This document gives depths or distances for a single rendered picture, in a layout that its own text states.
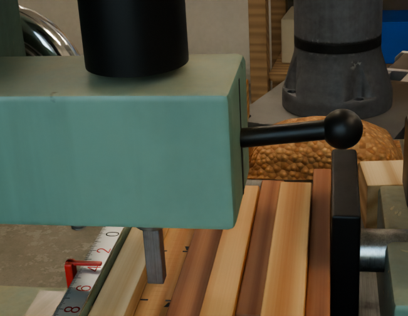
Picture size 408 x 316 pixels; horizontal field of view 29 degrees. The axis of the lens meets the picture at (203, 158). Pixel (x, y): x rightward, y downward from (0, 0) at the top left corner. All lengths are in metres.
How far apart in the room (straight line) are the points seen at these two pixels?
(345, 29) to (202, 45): 2.86
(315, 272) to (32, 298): 0.37
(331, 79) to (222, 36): 2.80
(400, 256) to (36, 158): 0.20
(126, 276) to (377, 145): 0.30
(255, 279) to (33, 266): 2.00
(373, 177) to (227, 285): 0.20
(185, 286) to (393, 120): 0.64
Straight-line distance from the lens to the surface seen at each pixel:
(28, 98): 0.37
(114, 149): 0.37
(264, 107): 1.08
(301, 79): 1.04
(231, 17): 3.77
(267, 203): 0.51
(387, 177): 0.58
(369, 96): 1.04
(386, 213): 0.48
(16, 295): 0.73
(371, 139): 0.68
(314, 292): 0.40
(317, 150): 0.66
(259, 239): 0.47
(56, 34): 0.52
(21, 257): 2.47
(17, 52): 0.47
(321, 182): 0.51
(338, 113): 0.38
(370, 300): 0.51
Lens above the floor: 1.18
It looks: 23 degrees down
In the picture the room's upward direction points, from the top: 3 degrees counter-clockwise
